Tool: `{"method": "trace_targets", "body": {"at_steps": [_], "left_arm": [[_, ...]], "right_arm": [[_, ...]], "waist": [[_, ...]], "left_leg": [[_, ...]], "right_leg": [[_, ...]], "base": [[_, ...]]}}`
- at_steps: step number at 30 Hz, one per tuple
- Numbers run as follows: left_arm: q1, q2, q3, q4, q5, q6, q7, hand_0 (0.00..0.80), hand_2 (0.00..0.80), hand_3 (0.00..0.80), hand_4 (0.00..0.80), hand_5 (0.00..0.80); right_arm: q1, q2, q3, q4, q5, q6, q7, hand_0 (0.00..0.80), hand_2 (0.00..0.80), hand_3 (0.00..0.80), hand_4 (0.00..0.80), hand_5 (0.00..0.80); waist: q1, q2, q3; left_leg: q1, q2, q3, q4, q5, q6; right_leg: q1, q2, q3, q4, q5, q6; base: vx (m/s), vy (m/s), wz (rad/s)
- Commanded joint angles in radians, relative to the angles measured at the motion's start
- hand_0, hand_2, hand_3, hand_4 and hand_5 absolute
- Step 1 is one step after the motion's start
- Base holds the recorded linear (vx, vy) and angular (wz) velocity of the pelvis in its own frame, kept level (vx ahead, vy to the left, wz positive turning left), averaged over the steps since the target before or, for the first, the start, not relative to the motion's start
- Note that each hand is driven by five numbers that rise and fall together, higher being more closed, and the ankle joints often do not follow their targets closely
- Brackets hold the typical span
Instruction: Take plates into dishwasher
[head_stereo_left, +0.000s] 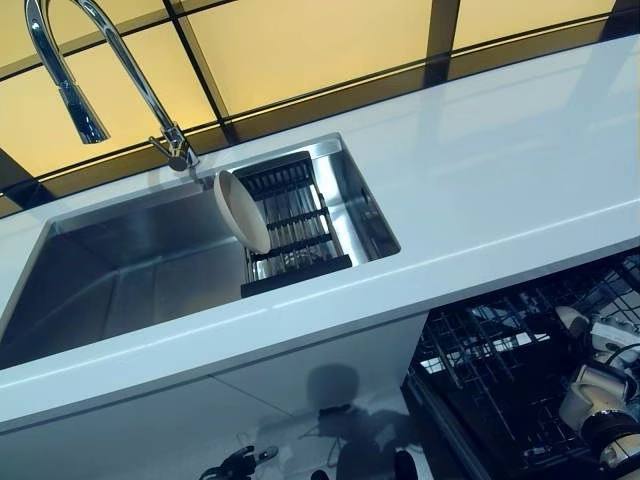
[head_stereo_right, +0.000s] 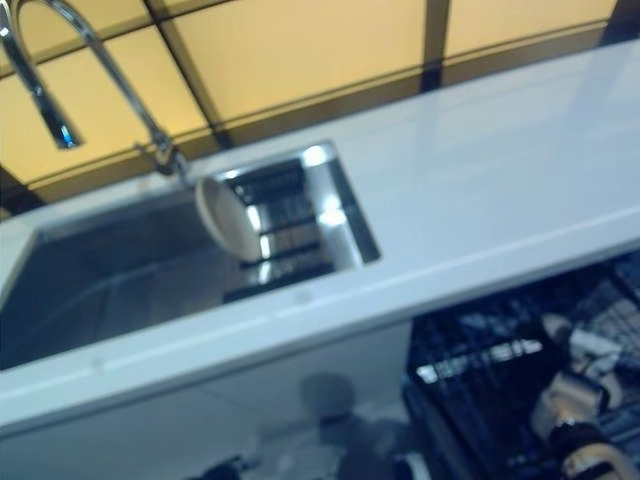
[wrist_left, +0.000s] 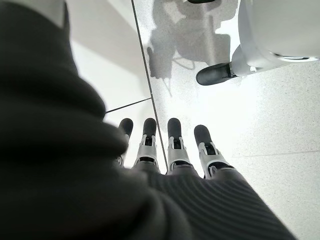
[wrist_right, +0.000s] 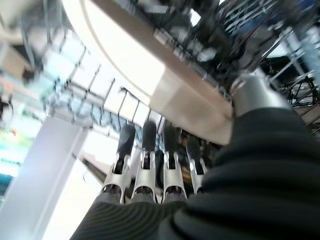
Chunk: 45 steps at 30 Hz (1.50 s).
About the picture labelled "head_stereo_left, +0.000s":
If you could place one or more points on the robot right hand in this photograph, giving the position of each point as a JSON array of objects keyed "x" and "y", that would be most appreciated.
[{"x": 617, "y": 342}]

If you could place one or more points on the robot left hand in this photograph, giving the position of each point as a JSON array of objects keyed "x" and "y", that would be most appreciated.
[{"x": 240, "y": 460}]

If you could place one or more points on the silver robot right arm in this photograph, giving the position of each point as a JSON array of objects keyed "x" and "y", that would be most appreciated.
[{"x": 592, "y": 395}]

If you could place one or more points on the white glossy cabinet door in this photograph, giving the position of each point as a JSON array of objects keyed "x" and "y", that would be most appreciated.
[
  {"x": 100, "y": 440},
  {"x": 325, "y": 350}
]

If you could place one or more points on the stainless steel kitchen sink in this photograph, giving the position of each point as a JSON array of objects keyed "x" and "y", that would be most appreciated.
[{"x": 150, "y": 260}]

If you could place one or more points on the black steel sink drying rack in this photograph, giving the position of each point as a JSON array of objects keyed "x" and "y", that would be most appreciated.
[{"x": 300, "y": 220}]

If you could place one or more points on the chrome gooseneck kitchen faucet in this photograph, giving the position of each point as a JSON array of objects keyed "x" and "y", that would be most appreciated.
[{"x": 145, "y": 85}]

